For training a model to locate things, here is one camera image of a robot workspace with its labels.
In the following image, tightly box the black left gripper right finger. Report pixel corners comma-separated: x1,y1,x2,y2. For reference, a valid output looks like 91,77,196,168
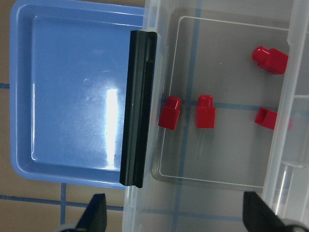
242,191,289,232

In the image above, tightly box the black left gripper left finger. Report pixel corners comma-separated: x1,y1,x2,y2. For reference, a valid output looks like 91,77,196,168
75,193,106,232

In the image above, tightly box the clear plastic box lid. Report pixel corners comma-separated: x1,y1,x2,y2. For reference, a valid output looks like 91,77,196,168
262,0,309,221

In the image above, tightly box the red block picked up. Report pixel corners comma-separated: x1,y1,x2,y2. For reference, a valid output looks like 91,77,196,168
195,95,216,129

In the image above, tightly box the red block near middle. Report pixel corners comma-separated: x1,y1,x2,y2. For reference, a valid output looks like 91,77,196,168
254,107,278,131

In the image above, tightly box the clear plastic storage box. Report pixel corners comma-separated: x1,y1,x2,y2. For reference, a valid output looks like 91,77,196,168
122,0,309,232

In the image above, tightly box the red block far middle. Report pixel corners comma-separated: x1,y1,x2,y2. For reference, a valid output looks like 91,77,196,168
252,46,289,74

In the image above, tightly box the blue plastic tray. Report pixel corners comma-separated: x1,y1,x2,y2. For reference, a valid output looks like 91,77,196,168
10,0,144,189

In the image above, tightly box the red block near handle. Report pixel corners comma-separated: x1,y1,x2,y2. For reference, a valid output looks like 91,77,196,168
158,96,182,131

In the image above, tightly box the black box handle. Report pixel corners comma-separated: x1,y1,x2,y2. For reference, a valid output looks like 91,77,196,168
119,30,157,188

